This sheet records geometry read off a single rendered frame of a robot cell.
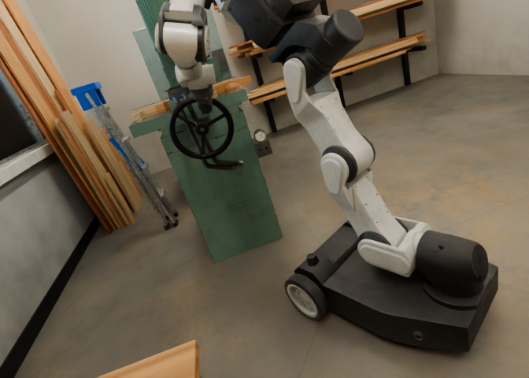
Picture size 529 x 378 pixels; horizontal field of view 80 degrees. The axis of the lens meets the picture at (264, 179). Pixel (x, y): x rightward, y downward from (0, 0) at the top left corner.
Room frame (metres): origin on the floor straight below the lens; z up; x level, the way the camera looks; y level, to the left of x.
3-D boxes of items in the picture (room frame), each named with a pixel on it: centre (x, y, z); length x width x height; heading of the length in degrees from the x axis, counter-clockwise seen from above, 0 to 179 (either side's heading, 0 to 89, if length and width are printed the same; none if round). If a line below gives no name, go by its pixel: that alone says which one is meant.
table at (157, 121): (1.65, 0.26, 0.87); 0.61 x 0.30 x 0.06; 96
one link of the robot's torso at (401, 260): (0.93, -0.39, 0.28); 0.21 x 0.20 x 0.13; 36
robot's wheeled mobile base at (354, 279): (0.96, -0.37, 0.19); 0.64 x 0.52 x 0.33; 36
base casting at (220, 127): (1.89, 0.24, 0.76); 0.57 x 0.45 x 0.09; 6
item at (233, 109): (1.70, 0.23, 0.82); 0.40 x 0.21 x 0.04; 96
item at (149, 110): (1.78, 0.27, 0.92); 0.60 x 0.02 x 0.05; 96
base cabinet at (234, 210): (1.88, 0.25, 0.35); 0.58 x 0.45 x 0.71; 6
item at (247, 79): (1.77, 0.17, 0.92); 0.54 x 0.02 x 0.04; 96
